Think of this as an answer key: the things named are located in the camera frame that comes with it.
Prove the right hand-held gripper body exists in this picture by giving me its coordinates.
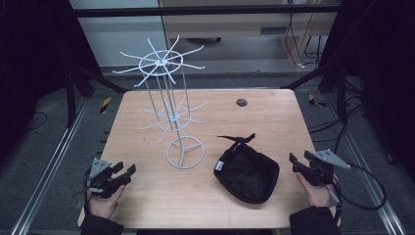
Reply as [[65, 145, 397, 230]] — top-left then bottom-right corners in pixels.
[[303, 149, 352, 187]]

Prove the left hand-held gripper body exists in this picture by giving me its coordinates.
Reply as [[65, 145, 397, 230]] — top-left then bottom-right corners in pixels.
[[86, 158, 126, 200]]

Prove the black drawstring bag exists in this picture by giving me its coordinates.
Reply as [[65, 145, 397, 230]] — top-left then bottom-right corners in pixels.
[[213, 132, 281, 206]]

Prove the white wire hook rack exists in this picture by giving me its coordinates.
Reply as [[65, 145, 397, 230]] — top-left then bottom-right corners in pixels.
[[112, 34, 208, 170]]

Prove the person's right hand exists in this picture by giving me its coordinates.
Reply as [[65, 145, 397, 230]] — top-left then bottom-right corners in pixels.
[[295, 171, 341, 209]]

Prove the person's left hand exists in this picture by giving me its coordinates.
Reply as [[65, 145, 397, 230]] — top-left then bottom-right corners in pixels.
[[86, 184, 126, 220]]

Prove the wooden desk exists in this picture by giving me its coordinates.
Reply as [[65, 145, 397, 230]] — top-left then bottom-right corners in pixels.
[[77, 88, 343, 230]]

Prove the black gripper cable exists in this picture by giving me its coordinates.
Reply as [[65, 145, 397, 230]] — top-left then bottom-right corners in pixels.
[[71, 169, 93, 216], [329, 162, 388, 226]]

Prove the bundle of black floor cables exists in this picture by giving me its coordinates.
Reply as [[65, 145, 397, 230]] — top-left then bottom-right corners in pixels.
[[306, 77, 370, 145]]

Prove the aluminium floor rail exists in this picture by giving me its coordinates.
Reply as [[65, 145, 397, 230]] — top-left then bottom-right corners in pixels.
[[324, 94, 407, 235], [11, 97, 90, 235]]

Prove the black metal frame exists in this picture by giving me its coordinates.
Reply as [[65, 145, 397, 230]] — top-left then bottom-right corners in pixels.
[[65, 3, 348, 129]]

